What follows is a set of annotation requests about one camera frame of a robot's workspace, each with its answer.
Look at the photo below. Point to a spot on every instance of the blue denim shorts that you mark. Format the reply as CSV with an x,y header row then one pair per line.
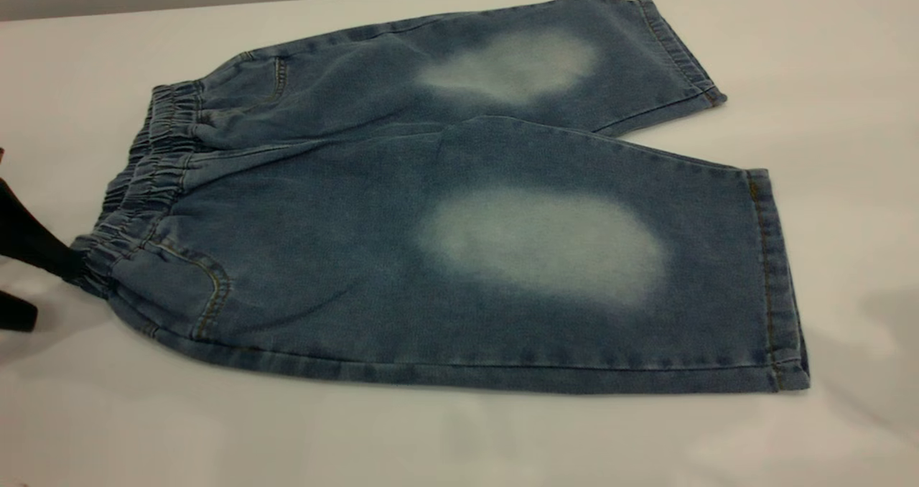
x,y
373,257

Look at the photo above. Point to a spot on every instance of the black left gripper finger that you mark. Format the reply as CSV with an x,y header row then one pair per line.
x,y
32,239
16,314

